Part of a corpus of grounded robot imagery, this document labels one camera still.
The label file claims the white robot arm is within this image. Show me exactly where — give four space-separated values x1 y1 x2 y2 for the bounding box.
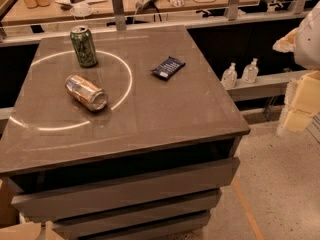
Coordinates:
273 2 320 135

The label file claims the sanitizer bottle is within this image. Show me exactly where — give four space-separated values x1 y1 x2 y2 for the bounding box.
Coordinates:
241 58 259 84
221 63 237 89

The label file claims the middle grey drawer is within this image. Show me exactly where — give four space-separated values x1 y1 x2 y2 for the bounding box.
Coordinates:
53 189 221 239

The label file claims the orange soda can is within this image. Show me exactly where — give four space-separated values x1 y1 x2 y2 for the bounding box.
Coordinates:
65 75 107 112

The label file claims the metal post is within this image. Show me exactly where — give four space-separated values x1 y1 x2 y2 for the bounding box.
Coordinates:
112 0 126 31

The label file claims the right sanitizer bottle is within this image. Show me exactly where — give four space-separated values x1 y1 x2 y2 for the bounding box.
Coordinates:
241 58 259 84

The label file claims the white bowl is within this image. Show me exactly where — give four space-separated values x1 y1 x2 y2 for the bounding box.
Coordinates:
70 3 93 18

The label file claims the grey drawer cabinet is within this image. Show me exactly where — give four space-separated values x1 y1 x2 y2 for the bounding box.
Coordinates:
0 26 249 240

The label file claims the green soda can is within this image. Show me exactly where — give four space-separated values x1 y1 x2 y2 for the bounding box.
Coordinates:
70 26 98 68

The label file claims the wooden desk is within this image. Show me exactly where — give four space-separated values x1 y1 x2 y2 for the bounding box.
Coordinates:
1 0 259 26

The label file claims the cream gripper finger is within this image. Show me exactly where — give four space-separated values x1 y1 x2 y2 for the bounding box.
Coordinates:
277 70 320 136
273 28 297 53

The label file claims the left sanitizer bottle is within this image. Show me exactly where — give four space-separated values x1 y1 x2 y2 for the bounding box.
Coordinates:
221 63 237 89

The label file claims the grey drawer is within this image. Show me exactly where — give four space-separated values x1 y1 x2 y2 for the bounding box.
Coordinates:
12 158 240 221
79 211 210 240
53 189 221 239

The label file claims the blue snack packet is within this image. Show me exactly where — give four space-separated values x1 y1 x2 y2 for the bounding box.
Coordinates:
151 56 186 80

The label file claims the top grey drawer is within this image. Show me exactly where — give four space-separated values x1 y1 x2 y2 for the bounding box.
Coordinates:
12 158 240 221

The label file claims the bottom grey drawer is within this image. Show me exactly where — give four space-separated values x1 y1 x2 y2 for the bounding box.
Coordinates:
79 211 210 240

